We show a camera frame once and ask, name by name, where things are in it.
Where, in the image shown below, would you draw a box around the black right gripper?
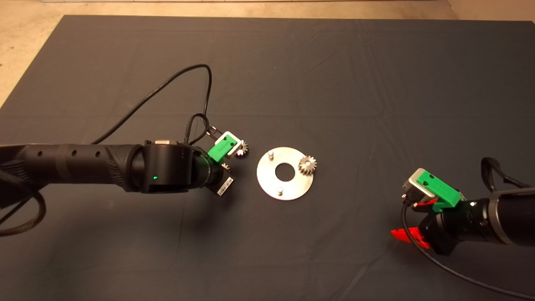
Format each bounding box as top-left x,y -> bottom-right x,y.
391,200 -> 489,256

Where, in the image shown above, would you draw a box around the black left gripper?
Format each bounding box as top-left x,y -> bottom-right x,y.
192,153 -> 236,197

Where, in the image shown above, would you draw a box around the round steel carrier plate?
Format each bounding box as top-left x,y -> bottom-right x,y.
257,147 -> 315,201

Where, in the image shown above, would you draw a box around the dark grey table cloth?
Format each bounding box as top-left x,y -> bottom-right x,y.
0,15 -> 535,301

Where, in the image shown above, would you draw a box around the smooth black right camera cable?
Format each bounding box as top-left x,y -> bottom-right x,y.
401,196 -> 535,301

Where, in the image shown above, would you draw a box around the smooth black camera cable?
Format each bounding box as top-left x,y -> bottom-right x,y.
92,64 -> 213,145
401,196 -> 535,301

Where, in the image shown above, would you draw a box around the green left camera mount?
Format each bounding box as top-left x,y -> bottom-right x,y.
208,136 -> 237,163

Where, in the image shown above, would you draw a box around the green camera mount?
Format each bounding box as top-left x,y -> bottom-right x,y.
208,136 -> 237,163
418,168 -> 462,212

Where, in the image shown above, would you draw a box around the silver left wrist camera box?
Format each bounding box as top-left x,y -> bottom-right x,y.
219,131 -> 242,158

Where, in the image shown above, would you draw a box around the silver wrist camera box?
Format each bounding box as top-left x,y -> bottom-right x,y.
402,168 -> 435,201
219,131 -> 242,158

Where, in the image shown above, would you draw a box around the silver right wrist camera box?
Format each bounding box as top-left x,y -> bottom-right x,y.
402,168 -> 435,201

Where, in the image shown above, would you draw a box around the green right camera mount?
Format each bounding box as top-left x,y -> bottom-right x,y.
418,168 -> 462,212

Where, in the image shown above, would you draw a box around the black braided left gripper cable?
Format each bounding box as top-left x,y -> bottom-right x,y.
184,113 -> 218,145

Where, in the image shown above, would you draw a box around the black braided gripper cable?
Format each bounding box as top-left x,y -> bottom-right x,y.
184,113 -> 218,145
481,157 -> 521,194

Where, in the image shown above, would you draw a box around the black braided right gripper cable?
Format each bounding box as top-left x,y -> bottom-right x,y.
481,157 -> 521,194

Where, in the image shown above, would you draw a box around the smooth black left camera cable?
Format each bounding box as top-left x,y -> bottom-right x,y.
92,64 -> 213,145

